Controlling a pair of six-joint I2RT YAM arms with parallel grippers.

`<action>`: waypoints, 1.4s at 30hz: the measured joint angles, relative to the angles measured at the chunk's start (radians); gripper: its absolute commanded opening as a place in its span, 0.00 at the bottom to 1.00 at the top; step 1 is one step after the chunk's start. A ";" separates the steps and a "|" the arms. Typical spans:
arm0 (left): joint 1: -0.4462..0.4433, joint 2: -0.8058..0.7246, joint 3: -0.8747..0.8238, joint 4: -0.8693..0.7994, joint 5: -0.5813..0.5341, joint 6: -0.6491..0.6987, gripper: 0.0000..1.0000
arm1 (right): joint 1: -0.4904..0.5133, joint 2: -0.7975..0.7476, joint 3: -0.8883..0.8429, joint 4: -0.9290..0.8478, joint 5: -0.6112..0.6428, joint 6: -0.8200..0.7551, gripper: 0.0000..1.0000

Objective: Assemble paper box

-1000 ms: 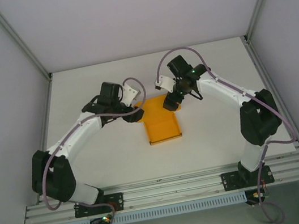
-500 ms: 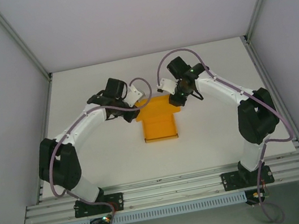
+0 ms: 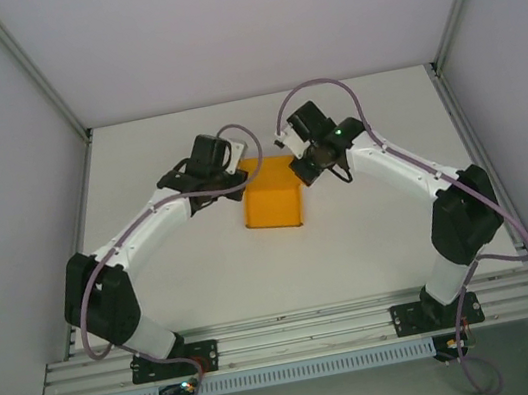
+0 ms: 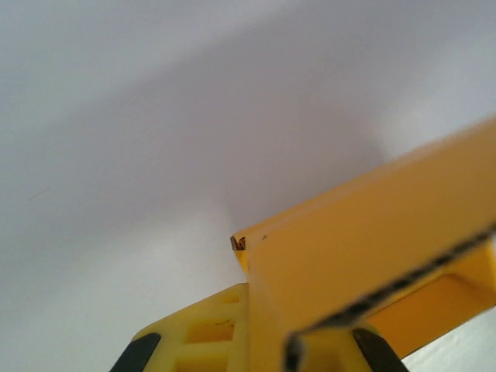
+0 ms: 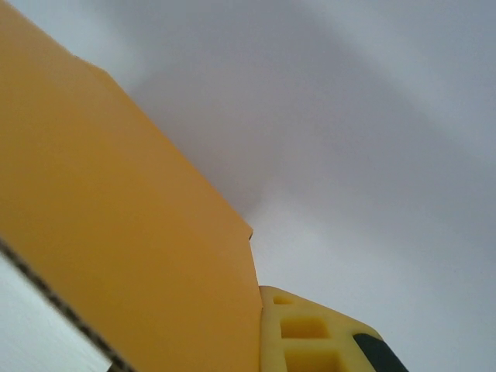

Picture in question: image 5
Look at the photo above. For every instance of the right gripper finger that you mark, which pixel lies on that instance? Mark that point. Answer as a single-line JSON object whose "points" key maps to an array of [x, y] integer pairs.
{"points": [[341, 321]]}

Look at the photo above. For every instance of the orange cardboard paper box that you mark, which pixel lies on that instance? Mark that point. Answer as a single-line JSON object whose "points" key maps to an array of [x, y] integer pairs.
{"points": [[116, 193]]}

